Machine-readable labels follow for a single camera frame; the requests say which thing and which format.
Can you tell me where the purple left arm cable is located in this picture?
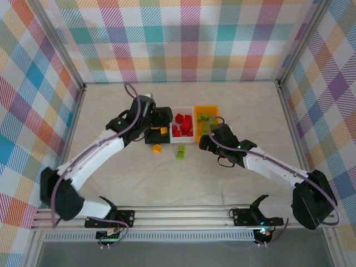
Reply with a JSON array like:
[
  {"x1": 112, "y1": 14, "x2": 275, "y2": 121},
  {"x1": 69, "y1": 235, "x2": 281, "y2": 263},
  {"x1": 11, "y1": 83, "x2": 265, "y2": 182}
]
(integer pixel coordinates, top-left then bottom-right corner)
[{"x1": 51, "y1": 82, "x2": 152, "y2": 229}]

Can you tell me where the aluminium table side rail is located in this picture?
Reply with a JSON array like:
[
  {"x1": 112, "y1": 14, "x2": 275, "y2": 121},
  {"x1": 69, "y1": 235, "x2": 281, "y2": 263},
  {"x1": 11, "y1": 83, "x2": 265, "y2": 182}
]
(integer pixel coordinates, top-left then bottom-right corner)
[
  {"x1": 47, "y1": 83, "x2": 87, "y2": 209},
  {"x1": 276, "y1": 80, "x2": 345, "y2": 267}
]

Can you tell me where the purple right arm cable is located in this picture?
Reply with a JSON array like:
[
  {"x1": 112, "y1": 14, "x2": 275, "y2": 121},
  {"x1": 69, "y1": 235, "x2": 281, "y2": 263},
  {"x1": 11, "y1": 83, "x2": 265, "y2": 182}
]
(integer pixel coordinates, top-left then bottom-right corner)
[{"x1": 207, "y1": 116, "x2": 342, "y2": 226}]

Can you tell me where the aluminium frame post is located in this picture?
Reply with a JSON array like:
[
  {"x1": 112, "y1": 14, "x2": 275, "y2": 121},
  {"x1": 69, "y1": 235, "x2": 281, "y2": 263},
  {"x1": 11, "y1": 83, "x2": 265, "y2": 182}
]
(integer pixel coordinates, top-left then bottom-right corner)
[
  {"x1": 26, "y1": 0, "x2": 87, "y2": 92},
  {"x1": 276, "y1": 0, "x2": 334, "y2": 88}
]

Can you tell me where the aluminium mounting rail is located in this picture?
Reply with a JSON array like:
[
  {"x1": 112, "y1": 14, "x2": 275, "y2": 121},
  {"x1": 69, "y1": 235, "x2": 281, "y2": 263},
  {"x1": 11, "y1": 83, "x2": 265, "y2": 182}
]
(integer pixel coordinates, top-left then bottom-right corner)
[{"x1": 30, "y1": 205, "x2": 306, "y2": 231}]

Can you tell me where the circuit board with green lights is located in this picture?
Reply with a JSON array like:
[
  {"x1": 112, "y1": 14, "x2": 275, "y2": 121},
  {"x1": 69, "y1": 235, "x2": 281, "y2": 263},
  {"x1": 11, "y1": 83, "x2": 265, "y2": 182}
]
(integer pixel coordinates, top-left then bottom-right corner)
[{"x1": 96, "y1": 229, "x2": 122, "y2": 243}]

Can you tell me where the orange plastic bin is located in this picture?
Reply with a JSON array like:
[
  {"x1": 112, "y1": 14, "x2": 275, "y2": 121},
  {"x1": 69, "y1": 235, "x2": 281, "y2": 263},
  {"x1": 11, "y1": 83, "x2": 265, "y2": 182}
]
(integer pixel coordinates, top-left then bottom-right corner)
[{"x1": 194, "y1": 105, "x2": 220, "y2": 143}]

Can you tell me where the black plastic bin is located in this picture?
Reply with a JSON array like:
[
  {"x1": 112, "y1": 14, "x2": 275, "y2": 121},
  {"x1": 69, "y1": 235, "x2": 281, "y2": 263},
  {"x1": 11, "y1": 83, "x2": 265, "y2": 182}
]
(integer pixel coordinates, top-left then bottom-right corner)
[{"x1": 144, "y1": 106, "x2": 171, "y2": 145}]

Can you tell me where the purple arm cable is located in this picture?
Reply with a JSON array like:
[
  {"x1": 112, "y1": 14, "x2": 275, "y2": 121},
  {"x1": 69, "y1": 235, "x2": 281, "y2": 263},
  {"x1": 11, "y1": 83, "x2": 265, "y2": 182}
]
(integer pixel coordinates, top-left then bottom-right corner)
[
  {"x1": 51, "y1": 82, "x2": 152, "y2": 229},
  {"x1": 207, "y1": 116, "x2": 342, "y2": 226}
]

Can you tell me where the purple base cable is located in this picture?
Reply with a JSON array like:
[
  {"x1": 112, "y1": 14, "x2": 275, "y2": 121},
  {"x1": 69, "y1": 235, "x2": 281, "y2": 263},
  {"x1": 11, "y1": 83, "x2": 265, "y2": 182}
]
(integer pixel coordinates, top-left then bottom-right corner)
[
  {"x1": 93, "y1": 216, "x2": 128, "y2": 249},
  {"x1": 257, "y1": 219, "x2": 290, "y2": 247}
]

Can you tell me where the slotted grey cable duct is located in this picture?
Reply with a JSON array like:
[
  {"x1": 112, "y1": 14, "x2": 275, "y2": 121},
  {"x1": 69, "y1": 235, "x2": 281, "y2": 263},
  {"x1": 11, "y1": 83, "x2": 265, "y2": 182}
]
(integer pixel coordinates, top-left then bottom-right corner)
[{"x1": 44, "y1": 233, "x2": 256, "y2": 243}]

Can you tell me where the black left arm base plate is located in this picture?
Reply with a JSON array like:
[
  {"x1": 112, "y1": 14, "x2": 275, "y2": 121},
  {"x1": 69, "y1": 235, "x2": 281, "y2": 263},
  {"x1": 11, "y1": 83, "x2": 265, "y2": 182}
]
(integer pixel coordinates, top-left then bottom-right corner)
[{"x1": 85, "y1": 210, "x2": 136, "y2": 229}]

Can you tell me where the white plastic bin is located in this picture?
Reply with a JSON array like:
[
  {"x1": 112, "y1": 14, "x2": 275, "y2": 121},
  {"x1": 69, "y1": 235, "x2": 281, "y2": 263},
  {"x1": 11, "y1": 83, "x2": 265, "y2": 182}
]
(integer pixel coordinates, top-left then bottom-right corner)
[{"x1": 169, "y1": 106, "x2": 195, "y2": 144}]

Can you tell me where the small circuit board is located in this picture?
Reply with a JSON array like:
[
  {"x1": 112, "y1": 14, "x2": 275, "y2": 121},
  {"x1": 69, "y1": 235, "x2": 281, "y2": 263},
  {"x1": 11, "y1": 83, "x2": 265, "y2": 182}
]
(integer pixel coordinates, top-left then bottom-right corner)
[{"x1": 255, "y1": 227, "x2": 273, "y2": 238}]

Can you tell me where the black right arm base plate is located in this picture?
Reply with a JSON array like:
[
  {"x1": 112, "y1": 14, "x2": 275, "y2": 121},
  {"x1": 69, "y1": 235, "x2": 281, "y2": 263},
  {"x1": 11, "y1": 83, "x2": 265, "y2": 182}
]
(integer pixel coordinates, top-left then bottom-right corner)
[{"x1": 232, "y1": 207, "x2": 285, "y2": 228}]

